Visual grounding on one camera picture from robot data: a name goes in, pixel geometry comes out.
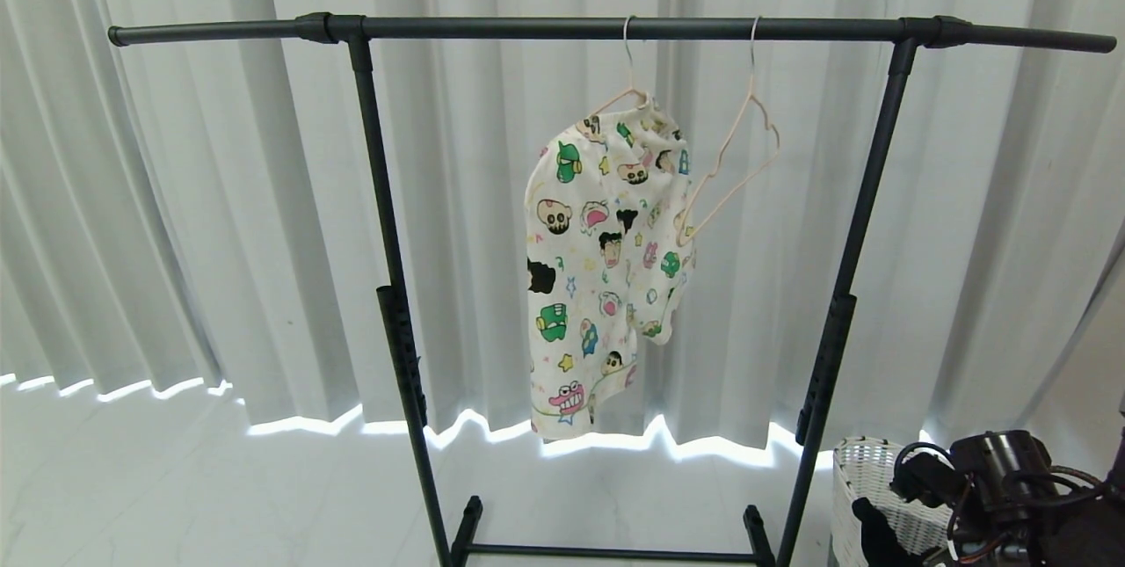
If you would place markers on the cream printed garment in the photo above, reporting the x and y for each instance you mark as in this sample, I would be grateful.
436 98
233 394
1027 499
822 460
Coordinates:
598 303

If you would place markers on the pink clothes hanger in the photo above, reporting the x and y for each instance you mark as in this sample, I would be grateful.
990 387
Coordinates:
630 79
752 92

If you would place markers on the black garment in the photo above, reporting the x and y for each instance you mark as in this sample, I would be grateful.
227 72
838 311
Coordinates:
879 536

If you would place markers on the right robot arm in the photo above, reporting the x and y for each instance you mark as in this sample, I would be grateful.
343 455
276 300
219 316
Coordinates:
1002 466

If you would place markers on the black clothes rack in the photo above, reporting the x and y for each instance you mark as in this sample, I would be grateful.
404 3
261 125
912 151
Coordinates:
527 27

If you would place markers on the white laundry basket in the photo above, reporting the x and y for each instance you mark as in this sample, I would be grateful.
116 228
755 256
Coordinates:
866 470

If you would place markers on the white curtain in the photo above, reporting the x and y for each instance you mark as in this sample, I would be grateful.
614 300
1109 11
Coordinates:
220 198

